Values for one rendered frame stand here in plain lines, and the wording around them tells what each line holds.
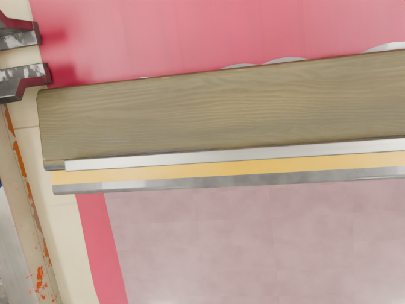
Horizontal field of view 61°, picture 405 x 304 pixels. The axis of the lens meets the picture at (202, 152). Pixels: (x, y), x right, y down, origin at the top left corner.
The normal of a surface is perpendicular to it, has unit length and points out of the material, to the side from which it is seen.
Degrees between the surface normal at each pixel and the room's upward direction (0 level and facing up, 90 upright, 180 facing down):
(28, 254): 90
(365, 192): 0
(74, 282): 0
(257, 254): 0
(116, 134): 11
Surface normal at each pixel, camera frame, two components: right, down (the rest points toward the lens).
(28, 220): 0.98, -0.09
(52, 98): -0.18, 0.08
